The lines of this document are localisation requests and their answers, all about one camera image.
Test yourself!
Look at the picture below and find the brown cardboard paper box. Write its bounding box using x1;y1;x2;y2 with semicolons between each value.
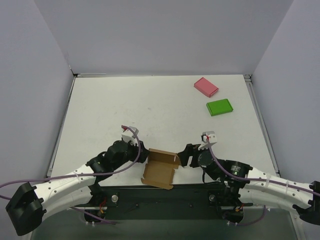
140;148;181;190

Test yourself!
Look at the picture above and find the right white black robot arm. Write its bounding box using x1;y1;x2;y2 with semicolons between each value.
177;144;320;225

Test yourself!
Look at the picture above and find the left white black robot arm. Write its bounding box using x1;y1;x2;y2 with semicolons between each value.
5;140;149;236

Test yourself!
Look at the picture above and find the green paper box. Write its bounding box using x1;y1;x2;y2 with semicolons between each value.
206;98;234;117

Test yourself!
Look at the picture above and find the pink paper box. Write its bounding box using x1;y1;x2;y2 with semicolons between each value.
193;77;219;98

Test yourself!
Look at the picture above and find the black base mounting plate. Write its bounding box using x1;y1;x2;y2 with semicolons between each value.
81;182;246;222

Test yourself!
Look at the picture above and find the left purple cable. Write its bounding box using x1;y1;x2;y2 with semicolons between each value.
0;124;142;225

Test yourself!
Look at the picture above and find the purple cable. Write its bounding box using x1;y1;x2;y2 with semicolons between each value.
0;124;142;225
204;134;320;227

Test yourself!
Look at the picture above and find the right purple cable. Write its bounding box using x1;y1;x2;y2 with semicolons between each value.
204;134;320;227

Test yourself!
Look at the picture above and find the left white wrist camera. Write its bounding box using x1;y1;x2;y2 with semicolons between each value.
121;125;139;146

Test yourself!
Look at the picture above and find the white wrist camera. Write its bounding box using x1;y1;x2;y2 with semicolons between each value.
121;125;139;146
198;131;218;151

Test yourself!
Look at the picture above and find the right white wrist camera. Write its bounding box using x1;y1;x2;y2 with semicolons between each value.
198;131;218;151

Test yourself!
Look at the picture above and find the aluminium table frame rail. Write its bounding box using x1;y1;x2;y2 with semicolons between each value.
52;75;277;176

